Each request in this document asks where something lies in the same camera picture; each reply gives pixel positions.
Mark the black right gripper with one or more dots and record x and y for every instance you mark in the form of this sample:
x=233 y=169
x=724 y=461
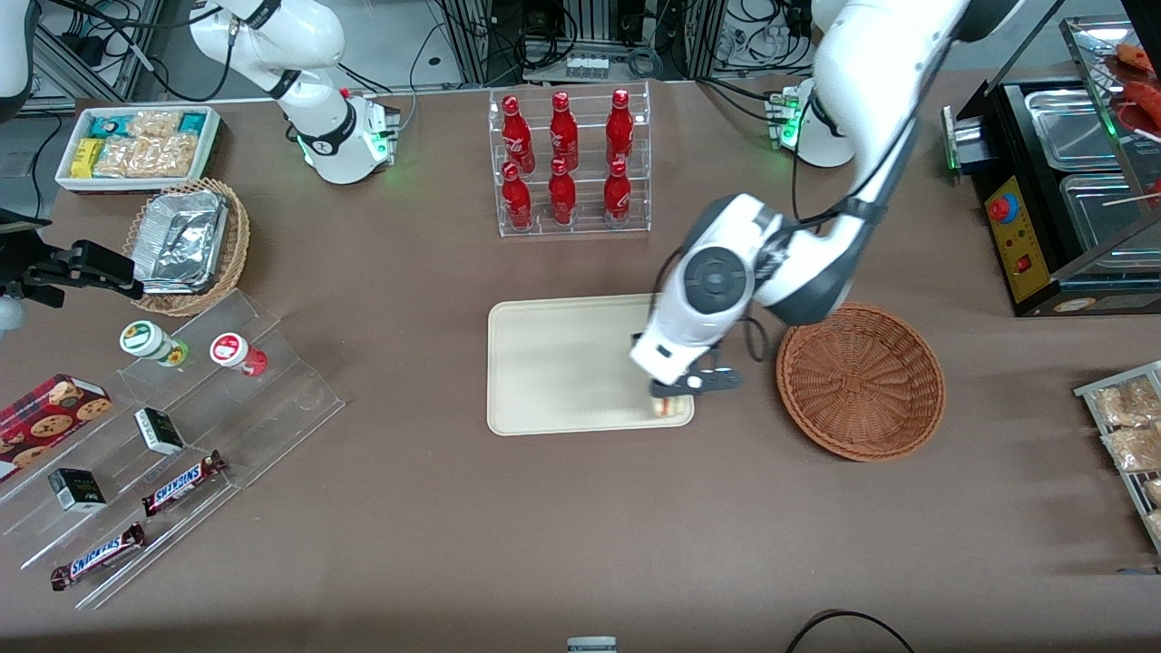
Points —
x=47 y=269

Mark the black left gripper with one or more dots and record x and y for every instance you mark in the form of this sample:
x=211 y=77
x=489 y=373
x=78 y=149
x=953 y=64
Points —
x=659 y=391

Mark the triangular sandwich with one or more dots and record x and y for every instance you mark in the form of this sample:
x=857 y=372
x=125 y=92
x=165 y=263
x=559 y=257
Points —
x=671 y=408

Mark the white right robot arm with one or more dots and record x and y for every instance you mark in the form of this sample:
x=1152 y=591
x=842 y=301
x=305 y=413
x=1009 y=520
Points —
x=326 y=136

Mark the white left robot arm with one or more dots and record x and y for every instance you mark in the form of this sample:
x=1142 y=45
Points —
x=689 y=336

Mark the aluminium foil tray stack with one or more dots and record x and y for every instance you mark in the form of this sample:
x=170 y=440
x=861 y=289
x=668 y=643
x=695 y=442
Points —
x=181 y=240

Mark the beige rectangular tray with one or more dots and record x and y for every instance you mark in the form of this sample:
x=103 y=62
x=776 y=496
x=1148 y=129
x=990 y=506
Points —
x=562 y=363

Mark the light wicker basket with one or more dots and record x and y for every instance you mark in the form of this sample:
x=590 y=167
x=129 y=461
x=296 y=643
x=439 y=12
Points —
x=238 y=236

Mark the brown wicker basket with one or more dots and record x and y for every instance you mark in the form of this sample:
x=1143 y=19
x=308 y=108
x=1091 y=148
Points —
x=862 y=390

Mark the green lidded cup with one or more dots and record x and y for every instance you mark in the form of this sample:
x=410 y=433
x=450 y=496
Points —
x=143 y=338

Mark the white snack bin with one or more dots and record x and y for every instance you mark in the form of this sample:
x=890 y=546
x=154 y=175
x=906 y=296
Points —
x=136 y=184

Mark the clear cracker bag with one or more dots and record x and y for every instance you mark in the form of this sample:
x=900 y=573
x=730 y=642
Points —
x=118 y=157
x=170 y=154
x=154 y=123

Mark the yellow snack packet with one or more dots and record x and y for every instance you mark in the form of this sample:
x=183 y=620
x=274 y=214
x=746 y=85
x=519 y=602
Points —
x=86 y=157

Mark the teal snack packet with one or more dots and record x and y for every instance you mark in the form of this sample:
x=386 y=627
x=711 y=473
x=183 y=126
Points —
x=192 y=122
x=107 y=125

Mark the red lidded cup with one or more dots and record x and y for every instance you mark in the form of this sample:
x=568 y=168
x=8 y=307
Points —
x=229 y=349

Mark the red tartan cookie box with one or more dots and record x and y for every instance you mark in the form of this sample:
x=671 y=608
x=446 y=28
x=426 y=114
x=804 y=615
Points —
x=45 y=422

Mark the small black box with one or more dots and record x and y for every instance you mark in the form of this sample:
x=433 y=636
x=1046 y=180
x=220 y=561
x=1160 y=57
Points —
x=159 y=431
x=77 y=490

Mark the clear acrylic bottle rack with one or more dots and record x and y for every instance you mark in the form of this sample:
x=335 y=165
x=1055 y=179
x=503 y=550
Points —
x=590 y=227

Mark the red cola bottle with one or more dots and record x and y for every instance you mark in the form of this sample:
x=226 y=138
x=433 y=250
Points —
x=563 y=131
x=517 y=199
x=562 y=192
x=517 y=136
x=617 y=192
x=619 y=127

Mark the clear acrylic stepped stand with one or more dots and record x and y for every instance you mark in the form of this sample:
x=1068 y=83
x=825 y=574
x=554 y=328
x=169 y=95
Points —
x=272 y=408

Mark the Snickers chocolate bar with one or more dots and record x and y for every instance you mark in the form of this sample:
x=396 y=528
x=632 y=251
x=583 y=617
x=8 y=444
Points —
x=181 y=482
x=98 y=556

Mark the small grey device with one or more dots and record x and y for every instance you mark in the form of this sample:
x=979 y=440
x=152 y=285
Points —
x=591 y=646

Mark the white power strip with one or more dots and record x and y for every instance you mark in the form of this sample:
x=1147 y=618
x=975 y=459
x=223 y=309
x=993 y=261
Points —
x=587 y=65

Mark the black food warmer appliance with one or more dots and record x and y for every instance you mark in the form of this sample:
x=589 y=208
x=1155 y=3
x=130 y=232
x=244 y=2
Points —
x=1016 y=240

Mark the clear bagged pastry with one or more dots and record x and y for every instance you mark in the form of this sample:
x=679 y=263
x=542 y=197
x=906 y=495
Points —
x=1154 y=491
x=1125 y=404
x=1134 y=447
x=1156 y=524

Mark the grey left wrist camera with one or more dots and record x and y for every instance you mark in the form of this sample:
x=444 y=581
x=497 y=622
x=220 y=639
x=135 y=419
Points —
x=717 y=381

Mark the aluminium frame rack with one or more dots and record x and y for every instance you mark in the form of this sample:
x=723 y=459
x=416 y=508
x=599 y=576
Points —
x=467 y=45

